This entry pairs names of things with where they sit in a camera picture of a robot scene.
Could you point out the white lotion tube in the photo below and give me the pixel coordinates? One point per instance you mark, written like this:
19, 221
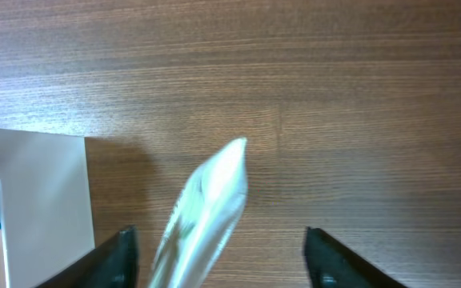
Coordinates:
203, 219

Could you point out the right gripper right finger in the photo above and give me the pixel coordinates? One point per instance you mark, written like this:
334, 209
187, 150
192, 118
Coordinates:
330, 264

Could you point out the white cardboard box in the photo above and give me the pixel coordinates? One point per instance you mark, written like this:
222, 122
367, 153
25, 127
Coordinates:
45, 210

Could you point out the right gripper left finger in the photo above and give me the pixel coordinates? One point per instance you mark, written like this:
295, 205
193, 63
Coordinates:
113, 264

